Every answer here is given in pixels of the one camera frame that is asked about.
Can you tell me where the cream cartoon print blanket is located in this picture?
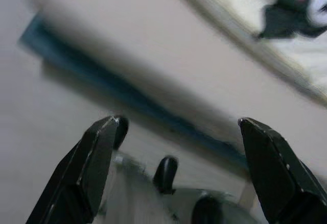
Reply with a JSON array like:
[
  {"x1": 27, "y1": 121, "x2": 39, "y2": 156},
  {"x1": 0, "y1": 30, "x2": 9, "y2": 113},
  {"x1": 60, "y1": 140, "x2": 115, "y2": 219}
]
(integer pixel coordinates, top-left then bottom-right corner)
[{"x1": 173, "y1": 0, "x2": 327, "y2": 102}]

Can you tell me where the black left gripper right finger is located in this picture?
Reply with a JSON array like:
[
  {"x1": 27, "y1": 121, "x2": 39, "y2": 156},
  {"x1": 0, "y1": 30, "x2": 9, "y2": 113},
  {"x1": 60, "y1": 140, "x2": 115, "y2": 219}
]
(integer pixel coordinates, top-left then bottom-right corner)
[{"x1": 237, "y1": 117, "x2": 327, "y2": 224}]

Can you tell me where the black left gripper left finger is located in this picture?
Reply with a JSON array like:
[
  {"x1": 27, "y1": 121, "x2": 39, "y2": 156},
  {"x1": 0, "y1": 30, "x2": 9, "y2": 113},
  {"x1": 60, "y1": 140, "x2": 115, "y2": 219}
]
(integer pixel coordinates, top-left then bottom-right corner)
[{"x1": 25, "y1": 115, "x2": 130, "y2": 224}]

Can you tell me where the beige sheeted bed mattress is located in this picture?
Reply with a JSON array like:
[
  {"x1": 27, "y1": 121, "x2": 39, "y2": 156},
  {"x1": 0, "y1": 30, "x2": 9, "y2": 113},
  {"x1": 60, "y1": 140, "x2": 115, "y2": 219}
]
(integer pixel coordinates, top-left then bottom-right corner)
[{"x1": 19, "y1": 0, "x2": 327, "y2": 163}]

